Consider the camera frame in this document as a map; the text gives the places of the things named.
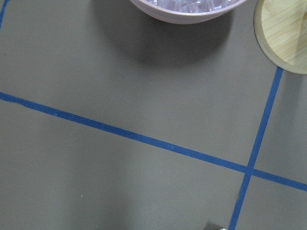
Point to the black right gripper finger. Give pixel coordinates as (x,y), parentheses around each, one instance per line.
(214,226)

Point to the pink bowl with ice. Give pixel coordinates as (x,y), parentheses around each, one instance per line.
(186,11)

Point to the wooden round stand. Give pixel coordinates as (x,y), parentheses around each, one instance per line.
(281,31)

